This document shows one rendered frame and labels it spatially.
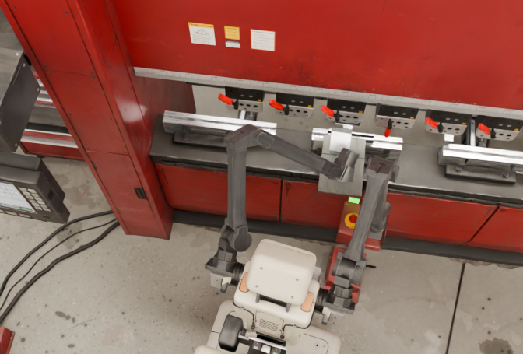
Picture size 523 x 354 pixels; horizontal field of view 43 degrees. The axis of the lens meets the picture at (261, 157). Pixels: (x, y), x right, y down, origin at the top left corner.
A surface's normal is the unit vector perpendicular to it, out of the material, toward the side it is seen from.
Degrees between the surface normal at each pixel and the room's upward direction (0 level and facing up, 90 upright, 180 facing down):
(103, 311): 0
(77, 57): 90
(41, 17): 90
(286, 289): 48
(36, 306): 0
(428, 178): 0
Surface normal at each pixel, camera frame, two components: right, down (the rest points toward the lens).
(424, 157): 0.00, -0.44
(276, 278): -0.23, 0.33
